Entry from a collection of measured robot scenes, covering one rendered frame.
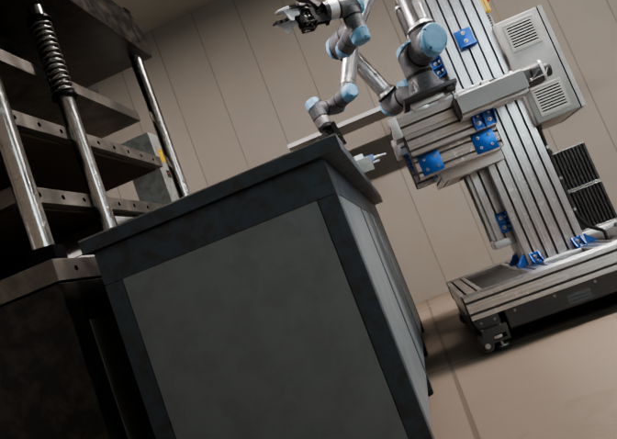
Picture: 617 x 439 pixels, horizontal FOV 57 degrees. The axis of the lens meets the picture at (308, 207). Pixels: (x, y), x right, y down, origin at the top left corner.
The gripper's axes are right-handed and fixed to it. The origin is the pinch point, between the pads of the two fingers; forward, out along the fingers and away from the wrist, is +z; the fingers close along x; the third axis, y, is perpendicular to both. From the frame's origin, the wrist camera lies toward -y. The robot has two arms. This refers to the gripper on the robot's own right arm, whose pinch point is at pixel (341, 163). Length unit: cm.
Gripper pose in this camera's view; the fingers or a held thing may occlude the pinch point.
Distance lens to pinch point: 263.6
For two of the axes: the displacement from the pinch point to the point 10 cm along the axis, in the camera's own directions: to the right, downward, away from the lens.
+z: 4.5, 8.6, -2.6
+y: 8.6, -4.9, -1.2
